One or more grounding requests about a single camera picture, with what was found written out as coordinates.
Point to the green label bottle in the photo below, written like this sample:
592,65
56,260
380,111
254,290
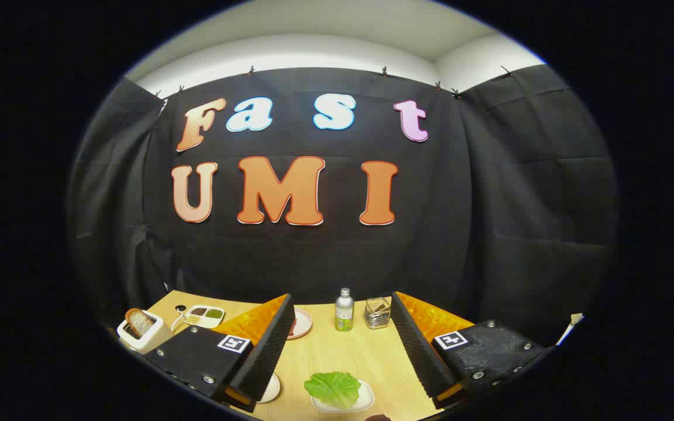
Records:
344,316

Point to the green lettuce leaf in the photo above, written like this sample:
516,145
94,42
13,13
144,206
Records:
334,387

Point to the white divided seed dish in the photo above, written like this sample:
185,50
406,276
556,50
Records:
205,316

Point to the white toaster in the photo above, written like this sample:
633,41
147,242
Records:
150,340

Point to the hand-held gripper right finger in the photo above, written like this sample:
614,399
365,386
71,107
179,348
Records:
419,351

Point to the white square plate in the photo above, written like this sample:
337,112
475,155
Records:
366,400

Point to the pink plate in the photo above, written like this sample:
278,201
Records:
303,324

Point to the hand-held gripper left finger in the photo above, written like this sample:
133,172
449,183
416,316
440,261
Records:
272,345

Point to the round white plate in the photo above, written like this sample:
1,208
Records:
272,389

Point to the white bread slice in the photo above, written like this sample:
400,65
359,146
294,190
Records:
140,321

